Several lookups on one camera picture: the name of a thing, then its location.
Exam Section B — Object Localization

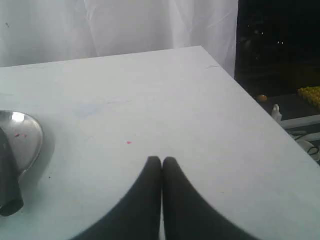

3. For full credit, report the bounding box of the black knife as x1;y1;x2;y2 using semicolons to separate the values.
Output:
0;129;24;217

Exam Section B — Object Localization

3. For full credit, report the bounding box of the round steel plate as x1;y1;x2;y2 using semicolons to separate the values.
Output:
0;110;44;181

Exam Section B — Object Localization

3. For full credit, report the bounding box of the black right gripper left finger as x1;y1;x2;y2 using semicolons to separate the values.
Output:
73;156;162;240

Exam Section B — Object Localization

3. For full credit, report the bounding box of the white backdrop curtain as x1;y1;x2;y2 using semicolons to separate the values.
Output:
0;0;239;76

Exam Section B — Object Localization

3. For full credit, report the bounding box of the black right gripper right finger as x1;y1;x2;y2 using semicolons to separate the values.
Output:
162;157;256;240

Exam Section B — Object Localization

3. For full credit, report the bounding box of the yellow object in background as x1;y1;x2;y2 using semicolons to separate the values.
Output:
297;86;320;109

